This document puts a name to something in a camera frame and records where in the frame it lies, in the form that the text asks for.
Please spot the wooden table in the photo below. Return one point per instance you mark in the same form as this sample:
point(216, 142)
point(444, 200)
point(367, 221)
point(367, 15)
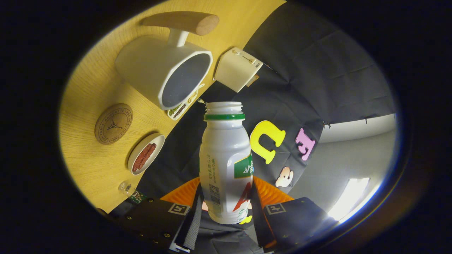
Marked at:
point(81, 162)

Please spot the white juice bottle green label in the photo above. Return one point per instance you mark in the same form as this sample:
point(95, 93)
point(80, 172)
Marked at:
point(222, 155)

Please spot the black backdrop cloth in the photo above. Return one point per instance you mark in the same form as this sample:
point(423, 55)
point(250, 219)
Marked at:
point(317, 70)

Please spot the brown meat patty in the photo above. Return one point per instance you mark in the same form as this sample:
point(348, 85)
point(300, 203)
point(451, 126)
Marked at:
point(149, 155)
point(140, 158)

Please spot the round cork coaster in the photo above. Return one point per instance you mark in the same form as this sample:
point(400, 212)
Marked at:
point(113, 124)

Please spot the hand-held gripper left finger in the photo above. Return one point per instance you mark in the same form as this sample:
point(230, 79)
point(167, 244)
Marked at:
point(192, 225)

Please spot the clear plastic water bottle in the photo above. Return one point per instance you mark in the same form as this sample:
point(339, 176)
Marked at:
point(132, 192)

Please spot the round beige plate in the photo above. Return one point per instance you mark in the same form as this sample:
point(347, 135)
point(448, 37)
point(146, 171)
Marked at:
point(157, 141)

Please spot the toast slice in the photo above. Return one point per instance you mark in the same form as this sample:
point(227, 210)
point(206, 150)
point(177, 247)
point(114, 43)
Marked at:
point(253, 80)

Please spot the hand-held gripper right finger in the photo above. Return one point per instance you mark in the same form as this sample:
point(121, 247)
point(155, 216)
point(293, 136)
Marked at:
point(259, 225)

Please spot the cream toaster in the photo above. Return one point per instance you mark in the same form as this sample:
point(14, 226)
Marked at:
point(235, 70)

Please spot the divided white bean dish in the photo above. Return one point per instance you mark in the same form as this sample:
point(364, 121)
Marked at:
point(180, 111)

